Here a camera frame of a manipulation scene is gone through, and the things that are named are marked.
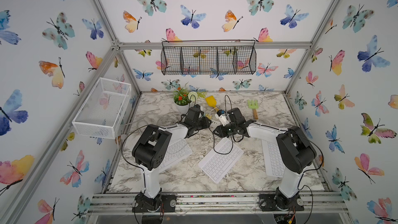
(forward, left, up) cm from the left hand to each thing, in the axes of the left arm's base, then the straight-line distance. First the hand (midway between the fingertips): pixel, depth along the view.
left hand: (212, 120), depth 96 cm
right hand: (-7, -2, 0) cm, 7 cm away
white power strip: (+1, -3, -5) cm, 6 cm away
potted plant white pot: (+9, +19, 0) cm, 21 cm away
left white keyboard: (-17, +22, -7) cm, 28 cm away
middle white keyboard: (-25, -2, -6) cm, 26 cm away
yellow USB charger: (+3, +2, -1) cm, 3 cm away
